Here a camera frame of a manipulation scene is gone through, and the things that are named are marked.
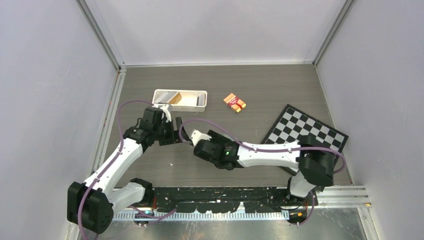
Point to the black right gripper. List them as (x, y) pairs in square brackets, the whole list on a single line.
[(217, 137)]

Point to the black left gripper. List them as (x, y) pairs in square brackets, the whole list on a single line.
[(174, 136)]

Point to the white rectangular plastic tray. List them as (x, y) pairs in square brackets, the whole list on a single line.
[(181, 100)]

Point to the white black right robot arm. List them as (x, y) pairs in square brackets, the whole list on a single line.
[(314, 163)]

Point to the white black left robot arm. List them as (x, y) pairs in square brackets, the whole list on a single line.
[(112, 165)]

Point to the gold card in tray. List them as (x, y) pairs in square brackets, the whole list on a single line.
[(175, 99)]

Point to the grey credit card stack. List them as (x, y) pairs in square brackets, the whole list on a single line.
[(166, 97)]

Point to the red orange small box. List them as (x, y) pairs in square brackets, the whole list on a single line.
[(234, 102)]

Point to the black white chessboard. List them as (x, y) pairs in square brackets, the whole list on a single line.
[(292, 123)]

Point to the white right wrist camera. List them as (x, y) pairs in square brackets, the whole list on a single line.
[(197, 136)]

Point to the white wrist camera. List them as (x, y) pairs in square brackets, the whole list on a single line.
[(197, 136), (166, 111)]

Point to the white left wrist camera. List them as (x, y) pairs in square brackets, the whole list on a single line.
[(166, 111)]

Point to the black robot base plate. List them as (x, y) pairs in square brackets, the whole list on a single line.
[(262, 199)]

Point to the aluminium frame rail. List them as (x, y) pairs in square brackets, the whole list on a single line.
[(337, 197)]

